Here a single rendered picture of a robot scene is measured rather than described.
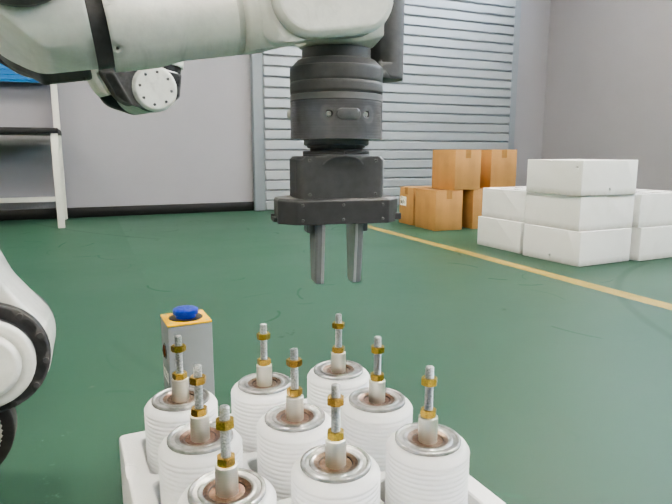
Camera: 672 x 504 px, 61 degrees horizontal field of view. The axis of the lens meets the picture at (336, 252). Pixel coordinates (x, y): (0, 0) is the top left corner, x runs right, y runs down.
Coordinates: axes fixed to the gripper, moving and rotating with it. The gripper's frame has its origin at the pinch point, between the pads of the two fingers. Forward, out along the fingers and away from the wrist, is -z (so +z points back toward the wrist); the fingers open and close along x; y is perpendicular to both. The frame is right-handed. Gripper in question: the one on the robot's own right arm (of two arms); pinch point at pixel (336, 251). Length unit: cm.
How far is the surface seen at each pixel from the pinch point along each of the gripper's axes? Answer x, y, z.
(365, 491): 2.0, -4.4, -23.8
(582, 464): 56, 29, -48
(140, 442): -21.8, 24.1, -30.2
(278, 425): -4.6, 9.6, -22.7
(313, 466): -2.5, -0.5, -22.6
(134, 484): -21.8, 13.4, -30.1
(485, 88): 325, 556, 82
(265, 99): 66, 515, 60
